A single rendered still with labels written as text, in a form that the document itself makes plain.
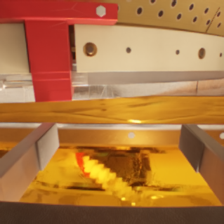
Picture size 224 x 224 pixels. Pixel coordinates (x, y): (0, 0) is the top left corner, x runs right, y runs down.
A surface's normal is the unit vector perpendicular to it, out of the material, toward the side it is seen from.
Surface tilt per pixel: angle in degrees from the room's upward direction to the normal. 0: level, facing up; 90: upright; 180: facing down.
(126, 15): 62
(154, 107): 90
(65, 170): 141
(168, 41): 90
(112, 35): 90
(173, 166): 135
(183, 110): 90
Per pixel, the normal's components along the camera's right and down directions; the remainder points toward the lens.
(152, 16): 0.29, 0.70
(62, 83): 0.18, 0.29
